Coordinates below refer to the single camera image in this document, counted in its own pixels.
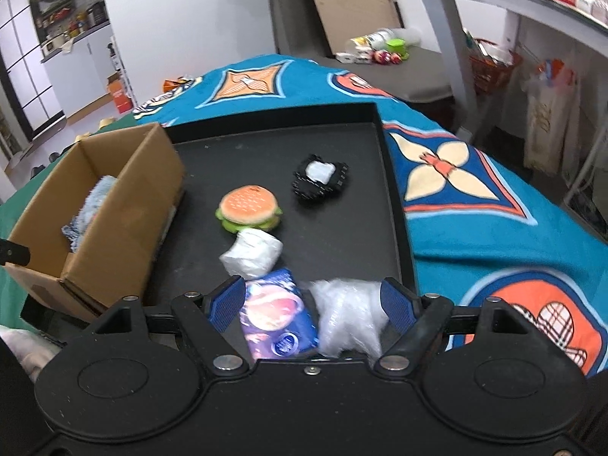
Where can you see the red plastic basket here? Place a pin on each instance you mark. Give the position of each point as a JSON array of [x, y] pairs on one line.
[[492, 66]]

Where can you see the white soft bundle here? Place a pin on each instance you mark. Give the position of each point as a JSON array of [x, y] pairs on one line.
[[253, 254]]

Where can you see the green cup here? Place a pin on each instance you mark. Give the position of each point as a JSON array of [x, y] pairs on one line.
[[397, 47]]

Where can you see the black plastic tray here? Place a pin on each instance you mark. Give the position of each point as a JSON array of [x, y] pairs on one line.
[[359, 234]]

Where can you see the clear plastic bag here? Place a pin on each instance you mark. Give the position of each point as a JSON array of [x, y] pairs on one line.
[[350, 316]]

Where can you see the white plastic jar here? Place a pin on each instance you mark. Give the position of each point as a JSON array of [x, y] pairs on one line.
[[380, 38]]

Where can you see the white desk with black top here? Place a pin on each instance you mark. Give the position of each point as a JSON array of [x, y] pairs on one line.
[[447, 25]]

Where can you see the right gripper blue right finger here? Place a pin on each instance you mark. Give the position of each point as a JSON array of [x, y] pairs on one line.
[[422, 322]]

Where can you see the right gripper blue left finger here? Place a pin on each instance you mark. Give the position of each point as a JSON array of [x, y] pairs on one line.
[[199, 322]]

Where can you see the blue patterned blanket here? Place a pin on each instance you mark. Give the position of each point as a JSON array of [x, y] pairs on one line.
[[476, 228]]

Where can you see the orange cardboard box on floor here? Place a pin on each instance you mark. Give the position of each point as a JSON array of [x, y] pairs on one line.
[[118, 92]]

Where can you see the white kitchen cabinet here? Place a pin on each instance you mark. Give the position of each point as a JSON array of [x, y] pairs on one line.
[[76, 40]]

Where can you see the plush hamburger toy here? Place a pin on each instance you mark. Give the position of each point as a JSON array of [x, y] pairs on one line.
[[249, 206]]

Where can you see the blue patterned fabric pouch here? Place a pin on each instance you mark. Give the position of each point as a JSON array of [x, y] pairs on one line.
[[77, 227]]

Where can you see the black heart cushion white patch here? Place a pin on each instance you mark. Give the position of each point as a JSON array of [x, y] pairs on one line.
[[316, 180]]

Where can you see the orange bag on floor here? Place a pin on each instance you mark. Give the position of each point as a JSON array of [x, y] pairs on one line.
[[172, 83]]

